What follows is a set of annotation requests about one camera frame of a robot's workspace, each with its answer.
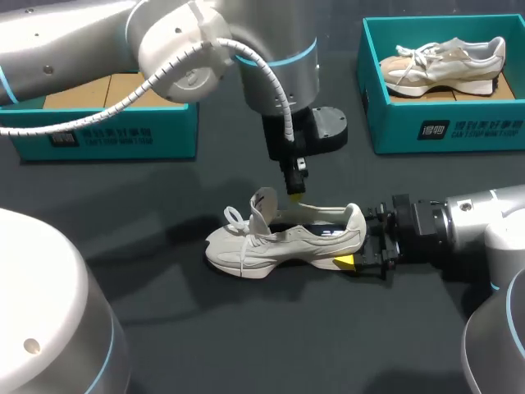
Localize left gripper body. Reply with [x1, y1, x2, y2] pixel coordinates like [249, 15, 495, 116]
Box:
[261, 105, 349, 166]

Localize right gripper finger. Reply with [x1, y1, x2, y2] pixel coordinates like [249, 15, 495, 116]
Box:
[363, 200, 397, 240]
[333, 241, 402, 282]

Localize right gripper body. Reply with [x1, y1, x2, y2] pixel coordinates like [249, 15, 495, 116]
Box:
[391, 193, 449, 273]

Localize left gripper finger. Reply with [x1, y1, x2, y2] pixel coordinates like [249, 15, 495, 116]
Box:
[278, 157, 309, 205]

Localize off-white sneaker shoe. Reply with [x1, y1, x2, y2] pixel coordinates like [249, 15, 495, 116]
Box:
[203, 186, 368, 282]

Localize black insole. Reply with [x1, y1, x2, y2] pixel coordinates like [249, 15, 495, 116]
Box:
[269, 220, 350, 239]

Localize beige and white sneaker shoe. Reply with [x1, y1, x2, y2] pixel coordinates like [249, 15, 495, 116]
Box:
[377, 35, 507, 99]

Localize teal box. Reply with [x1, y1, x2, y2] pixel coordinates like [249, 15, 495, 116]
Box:
[355, 14, 525, 156]
[0, 71, 201, 163]

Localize white cable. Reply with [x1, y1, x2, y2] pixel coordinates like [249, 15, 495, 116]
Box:
[0, 37, 297, 143]

